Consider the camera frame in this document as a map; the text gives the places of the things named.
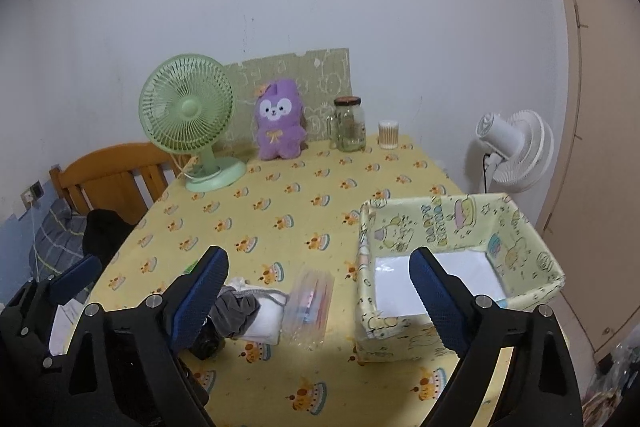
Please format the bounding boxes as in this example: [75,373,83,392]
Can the grey socks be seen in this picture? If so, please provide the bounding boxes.
[208,286,260,338]

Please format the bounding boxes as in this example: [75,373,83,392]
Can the white cloth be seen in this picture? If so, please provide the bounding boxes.
[229,277,288,346]

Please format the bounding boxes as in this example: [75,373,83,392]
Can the clear plastic tube pack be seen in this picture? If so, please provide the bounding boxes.
[281,269,334,350]

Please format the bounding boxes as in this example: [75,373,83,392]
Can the black garment on chair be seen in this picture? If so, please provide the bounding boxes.
[82,209,136,269]

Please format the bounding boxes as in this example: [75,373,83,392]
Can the blue plaid bedding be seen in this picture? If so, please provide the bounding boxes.
[29,198,87,281]

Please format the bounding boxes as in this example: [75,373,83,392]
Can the yellow patterned storage box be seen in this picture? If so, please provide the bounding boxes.
[352,192,568,364]

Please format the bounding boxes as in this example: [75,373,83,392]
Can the beige door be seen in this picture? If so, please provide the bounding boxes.
[538,0,639,358]

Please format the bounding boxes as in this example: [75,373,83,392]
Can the yellow cake print tablecloth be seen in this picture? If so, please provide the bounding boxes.
[60,133,572,427]

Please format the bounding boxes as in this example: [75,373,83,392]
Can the white standing fan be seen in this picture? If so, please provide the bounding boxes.
[475,109,555,194]

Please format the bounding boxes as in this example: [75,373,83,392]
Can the green desk fan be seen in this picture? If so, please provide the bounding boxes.
[138,54,246,193]

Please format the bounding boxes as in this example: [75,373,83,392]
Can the purple plush bunny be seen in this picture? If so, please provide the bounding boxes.
[255,79,306,160]

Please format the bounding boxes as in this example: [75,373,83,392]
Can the cotton swab container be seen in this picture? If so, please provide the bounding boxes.
[378,119,399,150]

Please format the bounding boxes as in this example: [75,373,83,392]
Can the glass jar with lid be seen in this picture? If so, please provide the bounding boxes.
[332,95,367,153]

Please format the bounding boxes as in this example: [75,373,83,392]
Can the wall power socket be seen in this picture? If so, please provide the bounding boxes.
[21,181,44,210]

